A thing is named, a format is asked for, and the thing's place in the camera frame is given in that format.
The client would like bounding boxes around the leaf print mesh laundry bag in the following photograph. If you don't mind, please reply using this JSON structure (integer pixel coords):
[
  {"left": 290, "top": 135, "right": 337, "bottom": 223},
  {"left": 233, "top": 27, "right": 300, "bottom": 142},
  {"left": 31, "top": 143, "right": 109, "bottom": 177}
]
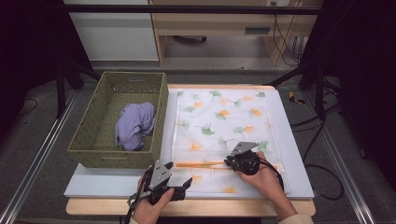
[{"left": 170, "top": 89, "right": 292, "bottom": 194}]

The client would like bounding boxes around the hand-held gripper cable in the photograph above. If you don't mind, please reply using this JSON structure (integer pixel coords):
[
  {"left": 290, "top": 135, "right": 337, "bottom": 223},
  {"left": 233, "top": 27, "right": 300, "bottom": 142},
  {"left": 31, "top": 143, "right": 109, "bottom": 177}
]
[
  {"left": 124, "top": 174, "right": 153, "bottom": 224},
  {"left": 260, "top": 120, "right": 345, "bottom": 201}
]

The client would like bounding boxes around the left hand-held gripper cable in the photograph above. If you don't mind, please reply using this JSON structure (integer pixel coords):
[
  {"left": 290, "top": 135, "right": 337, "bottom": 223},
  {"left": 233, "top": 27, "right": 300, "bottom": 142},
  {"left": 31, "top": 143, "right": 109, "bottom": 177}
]
[{"left": 124, "top": 174, "right": 153, "bottom": 224}]

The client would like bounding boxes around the white cabinet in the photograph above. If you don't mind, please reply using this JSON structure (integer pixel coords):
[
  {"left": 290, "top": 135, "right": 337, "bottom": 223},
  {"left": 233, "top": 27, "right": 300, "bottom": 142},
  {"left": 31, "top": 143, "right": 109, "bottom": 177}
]
[{"left": 64, "top": 0, "right": 160, "bottom": 63}]

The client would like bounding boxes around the pale blue board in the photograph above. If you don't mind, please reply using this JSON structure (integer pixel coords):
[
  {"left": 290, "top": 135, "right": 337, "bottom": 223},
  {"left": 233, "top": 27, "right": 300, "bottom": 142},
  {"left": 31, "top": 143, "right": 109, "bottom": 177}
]
[{"left": 64, "top": 88, "right": 316, "bottom": 200}]

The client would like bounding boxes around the person's right hand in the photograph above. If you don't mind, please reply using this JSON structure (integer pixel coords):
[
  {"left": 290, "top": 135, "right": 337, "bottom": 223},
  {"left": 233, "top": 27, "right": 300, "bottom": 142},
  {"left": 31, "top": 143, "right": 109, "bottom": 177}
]
[{"left": 234, "top": 151, "right": 283, "bottom": 200}]

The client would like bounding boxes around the aluminium rail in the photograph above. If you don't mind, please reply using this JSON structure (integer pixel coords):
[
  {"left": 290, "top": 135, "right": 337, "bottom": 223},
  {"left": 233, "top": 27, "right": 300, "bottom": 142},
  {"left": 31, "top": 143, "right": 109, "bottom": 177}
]
[
  {"left": 0, "top": 90, "right": 78, "bottom": 224},
  {"left": 303, "top": 91, "right": 376, "bottom": 224}
]

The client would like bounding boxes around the black horizontal metal bar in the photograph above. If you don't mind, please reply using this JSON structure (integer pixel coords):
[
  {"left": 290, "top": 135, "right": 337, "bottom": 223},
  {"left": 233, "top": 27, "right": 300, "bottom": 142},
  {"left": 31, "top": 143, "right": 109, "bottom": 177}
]
[{"left": 60, "top": 4, "right": 323, "bottom": 16}]

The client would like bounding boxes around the light wooden desk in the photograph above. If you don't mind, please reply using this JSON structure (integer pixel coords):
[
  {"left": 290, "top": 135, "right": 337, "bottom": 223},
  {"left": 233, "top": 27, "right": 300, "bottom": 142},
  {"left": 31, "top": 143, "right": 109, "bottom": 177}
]
[{"left": 148, "top": 0, "right": 325, "bottom": 67}]

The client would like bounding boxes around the black metal stand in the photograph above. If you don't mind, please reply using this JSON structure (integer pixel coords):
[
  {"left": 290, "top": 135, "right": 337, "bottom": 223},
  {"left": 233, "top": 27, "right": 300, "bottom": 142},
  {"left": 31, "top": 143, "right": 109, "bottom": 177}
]
[
  {"left": 267, "top": 62, "right": 328, "bottom": 120},
  {"left": 55, "top": 60, "right": 102, "bottom": 119}
]

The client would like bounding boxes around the bundle of black desk cables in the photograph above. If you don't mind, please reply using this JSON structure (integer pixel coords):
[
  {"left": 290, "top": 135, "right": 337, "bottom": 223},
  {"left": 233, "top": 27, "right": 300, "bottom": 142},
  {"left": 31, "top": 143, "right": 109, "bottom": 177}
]
[{"left": 272, "top": 1, "right": 307, "bottom": 67}]

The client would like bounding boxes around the yellow and black tool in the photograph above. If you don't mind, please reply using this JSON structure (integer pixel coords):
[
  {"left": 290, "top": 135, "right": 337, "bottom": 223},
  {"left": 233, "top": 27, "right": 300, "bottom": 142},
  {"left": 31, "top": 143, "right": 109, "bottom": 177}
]
[{"left": 288, "top": 91, "right": 306, "bottom": 105}]

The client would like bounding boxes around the purple garment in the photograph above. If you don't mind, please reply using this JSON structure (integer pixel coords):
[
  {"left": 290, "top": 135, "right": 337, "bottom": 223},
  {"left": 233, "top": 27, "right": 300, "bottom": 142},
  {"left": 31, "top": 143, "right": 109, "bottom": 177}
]
[{"left": 115, "top": 101, "right": 156, "bottom": 152}]

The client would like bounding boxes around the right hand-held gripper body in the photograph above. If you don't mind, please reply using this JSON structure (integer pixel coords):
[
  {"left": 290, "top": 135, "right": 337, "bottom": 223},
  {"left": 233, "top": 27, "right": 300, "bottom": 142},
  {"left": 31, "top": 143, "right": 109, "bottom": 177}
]
[{"left": 231, "top": 141, "right": 261, "bottom": 175}]

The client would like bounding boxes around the black curtain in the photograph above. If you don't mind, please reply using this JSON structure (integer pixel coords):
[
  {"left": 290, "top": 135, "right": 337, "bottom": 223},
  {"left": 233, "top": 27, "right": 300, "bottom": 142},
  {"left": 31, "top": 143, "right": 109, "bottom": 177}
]
[
  {"left": 298, "top": 0, "right": 396, "bottom": 188},
  {"left": 0, "top": 0, "right": 94, "bottom": 138}
]

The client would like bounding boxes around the person's left hand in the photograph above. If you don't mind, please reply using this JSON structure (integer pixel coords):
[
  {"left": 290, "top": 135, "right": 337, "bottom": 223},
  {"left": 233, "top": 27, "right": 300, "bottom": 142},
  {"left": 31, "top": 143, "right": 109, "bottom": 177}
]
[{"left": 132, "top": 173, "right": 176, "bottom": 224}]

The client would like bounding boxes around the thin black floor cable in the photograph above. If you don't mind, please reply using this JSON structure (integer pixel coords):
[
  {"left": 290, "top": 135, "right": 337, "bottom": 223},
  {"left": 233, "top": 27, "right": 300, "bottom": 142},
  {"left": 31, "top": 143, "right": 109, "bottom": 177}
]
[{"left": 18, "top": 98, "right": 38, "bottom": 116}]

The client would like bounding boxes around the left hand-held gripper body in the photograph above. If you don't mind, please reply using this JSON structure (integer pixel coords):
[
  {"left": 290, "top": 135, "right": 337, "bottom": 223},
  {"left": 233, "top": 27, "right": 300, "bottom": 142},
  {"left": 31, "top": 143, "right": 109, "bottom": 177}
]
[{"left": 146, "top": 160, "right": 180, "bottom": 206}]

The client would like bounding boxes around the green woven basket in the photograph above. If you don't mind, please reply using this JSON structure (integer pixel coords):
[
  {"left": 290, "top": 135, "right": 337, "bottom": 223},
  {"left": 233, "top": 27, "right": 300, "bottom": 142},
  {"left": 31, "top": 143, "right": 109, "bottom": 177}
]
[{"left": 67, "top": 71, "right": 170, "bottom": 170}]

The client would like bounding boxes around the right hand-held gripper cable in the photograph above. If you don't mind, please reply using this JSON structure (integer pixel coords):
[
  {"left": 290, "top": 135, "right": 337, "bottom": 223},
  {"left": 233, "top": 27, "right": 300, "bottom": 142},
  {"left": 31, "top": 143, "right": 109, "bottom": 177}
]
[{"left": 260, "top": 120, "right": 345, "bottom": 201}]

